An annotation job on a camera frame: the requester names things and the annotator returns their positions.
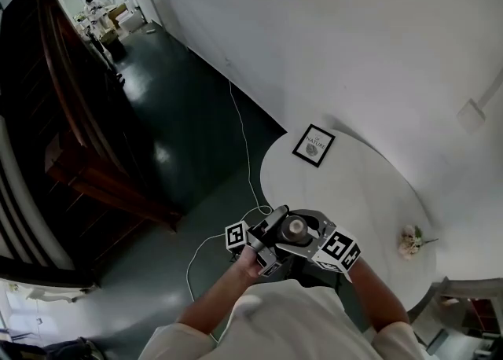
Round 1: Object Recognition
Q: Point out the person's left forearm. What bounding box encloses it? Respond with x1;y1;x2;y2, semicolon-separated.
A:
177;259;256;336

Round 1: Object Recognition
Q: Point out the dark wooden staircase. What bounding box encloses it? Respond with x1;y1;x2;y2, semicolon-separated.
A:
0;0;184;288

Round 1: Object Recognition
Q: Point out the person's right forearm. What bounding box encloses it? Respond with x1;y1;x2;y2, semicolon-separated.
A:
347;258;412;334

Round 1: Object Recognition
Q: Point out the grey shelf unit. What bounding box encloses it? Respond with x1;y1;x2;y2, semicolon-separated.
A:
408;275;503;360

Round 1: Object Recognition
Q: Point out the white floor cable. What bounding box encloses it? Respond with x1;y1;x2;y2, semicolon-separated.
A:
185;79;274;343

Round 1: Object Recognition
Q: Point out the black picture frame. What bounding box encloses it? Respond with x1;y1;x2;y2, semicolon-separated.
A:
292;123;336;169

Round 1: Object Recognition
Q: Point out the person's left hand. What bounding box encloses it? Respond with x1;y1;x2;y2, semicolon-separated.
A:
237;246;263;279

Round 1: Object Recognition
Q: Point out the white wall switch box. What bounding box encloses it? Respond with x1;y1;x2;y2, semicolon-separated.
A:
455;97;487;134

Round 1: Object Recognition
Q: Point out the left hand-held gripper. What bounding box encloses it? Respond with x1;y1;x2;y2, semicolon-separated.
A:
225;204;291;277

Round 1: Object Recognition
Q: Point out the brown cardboard box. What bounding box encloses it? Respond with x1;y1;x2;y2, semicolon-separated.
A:
108;2;130;25

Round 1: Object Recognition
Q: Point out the white cabinet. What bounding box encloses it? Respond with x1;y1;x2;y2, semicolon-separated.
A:
0;277;99;351

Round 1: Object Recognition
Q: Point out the white wall conduit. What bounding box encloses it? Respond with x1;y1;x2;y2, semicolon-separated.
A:
477;71;503;110

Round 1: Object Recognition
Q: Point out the dark round glass bottle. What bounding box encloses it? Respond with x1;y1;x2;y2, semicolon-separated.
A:
279;215;310;244

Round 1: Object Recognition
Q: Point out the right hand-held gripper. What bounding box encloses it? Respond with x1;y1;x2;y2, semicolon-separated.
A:
274;209;362;283

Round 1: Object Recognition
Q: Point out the round white table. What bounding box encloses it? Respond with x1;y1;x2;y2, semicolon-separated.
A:
259;127;438;314

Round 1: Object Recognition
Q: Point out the person's white shirt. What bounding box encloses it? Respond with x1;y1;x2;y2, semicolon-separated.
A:
137;279;428;360

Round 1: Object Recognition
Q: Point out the pink flower bouquet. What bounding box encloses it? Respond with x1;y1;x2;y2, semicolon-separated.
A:
398;224;439;260

